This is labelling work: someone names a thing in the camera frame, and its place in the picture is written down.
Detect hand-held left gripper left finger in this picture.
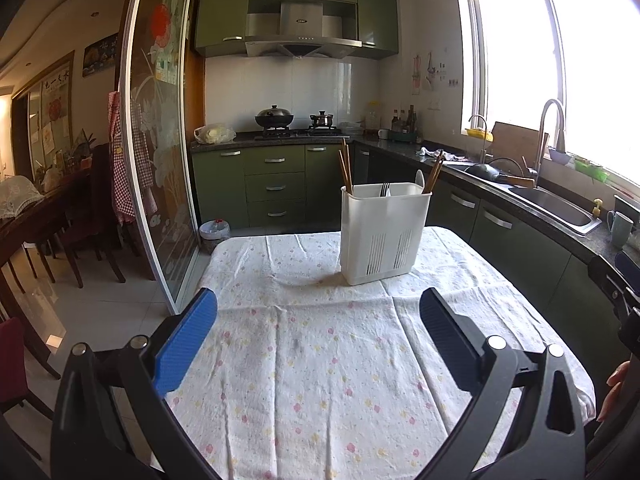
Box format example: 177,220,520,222
50,287,221,480

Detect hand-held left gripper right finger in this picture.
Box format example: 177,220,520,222
418,287,587,480

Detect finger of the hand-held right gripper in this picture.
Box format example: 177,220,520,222
613,250,640,291
588,255,640,319

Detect white plastic utensil holder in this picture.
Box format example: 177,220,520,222
340,182,432,287

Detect long plain wooden chopstick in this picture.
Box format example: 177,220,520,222
342,137,353,195

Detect person's right hand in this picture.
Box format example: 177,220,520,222
596,360,631,423

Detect grey green mug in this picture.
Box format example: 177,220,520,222
606,209,635,249

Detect stainless steel sink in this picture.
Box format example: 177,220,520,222
507,184,604,237

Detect green sink base cabinet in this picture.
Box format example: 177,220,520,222
350,145,626,391

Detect green plastic basket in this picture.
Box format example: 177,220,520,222
573,157,611,184

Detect white trash bin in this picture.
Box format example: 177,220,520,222
198,218,232,254

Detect white floral tablecloth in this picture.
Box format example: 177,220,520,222
150,225,598,480

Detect dark wooden dining chair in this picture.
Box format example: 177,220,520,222
59,142,127,289

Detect tall steel kitchen faucet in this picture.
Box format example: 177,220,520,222
531,98,567,184

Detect black frying pan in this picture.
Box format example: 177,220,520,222
464,157,539,187

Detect wooden cutting board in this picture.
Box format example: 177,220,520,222
489,120,551,161

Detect red checked apron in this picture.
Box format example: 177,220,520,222
107,90,154,227

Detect dark red chair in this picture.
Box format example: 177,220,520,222
0,316,62,411

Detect green base cabinet with drawers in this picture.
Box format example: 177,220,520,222
191,142,352,232

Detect grey dish rag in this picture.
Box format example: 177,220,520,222
418,146,464,164

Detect sliding glass door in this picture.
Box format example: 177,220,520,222
118,0,207,314

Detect dark wooden dining table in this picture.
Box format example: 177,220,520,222
0,160,103,311

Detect small steel faucet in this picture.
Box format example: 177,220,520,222
468,114,494,164

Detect dark stone countertop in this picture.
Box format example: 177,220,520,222
190,129,640,267

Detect white plastic bag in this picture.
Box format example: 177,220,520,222
193,123,237,145

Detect potted plants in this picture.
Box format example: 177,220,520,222
34,129,97,187

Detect white lace cloth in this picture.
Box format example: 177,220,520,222
0,176,46,221

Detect black gas stove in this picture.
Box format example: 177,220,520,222
253,128,351,141

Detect black wok with lid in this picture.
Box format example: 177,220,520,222
254,104,295,131

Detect steel range hood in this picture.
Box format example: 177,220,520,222
243,0,364,61

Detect window frame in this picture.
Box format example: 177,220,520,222
452,0,640,197

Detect small wall poster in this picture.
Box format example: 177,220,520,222
411,50,449,96

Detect wall calendar poster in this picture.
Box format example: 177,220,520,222
41,52,76,152

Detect dark framed wall picture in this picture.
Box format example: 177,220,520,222
82,32,121,79

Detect green wall cabinet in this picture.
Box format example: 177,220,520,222
193,0,401,61

